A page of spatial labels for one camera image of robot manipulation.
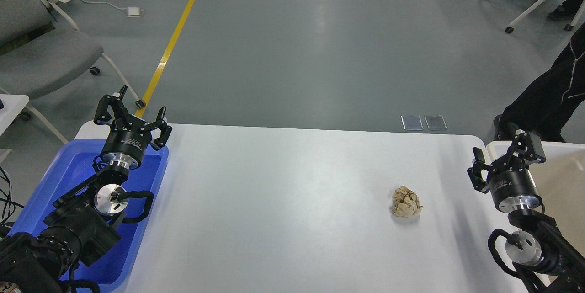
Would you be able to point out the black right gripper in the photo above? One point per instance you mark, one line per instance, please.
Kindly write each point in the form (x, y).
(515, 188)

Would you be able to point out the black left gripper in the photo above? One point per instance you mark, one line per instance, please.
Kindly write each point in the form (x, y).
(129, 137)

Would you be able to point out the brown paper ball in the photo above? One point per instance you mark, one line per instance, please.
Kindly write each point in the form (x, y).
(406, 203)

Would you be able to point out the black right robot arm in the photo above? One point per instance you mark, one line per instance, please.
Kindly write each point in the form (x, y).
(536, 253)

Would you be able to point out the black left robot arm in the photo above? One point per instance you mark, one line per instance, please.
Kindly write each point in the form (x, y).
(82, 228)

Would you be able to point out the white plastic bin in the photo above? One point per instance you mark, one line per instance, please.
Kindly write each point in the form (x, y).
(560, 182)

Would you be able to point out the person in black clothes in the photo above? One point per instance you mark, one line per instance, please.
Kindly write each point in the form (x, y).
(547, 104)

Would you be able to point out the blue plastic bin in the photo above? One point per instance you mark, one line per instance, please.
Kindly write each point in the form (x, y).
(71, 166)

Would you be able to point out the right metal floor plate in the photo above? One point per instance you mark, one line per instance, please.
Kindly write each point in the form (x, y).
(436, 123)

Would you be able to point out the metal floor plate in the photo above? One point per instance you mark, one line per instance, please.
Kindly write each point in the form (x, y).
(436, 123)
(412, 123)

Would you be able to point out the left metal floor plate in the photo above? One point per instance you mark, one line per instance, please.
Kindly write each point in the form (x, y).
(412, 123)

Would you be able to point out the grey office chair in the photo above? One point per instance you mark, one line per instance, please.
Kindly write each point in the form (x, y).
(43, 49)

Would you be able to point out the white side table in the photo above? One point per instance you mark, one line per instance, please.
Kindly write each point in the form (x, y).
(13, 105)

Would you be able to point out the white power adapter with cable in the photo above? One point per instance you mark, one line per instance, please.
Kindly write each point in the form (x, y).
(131, 12)

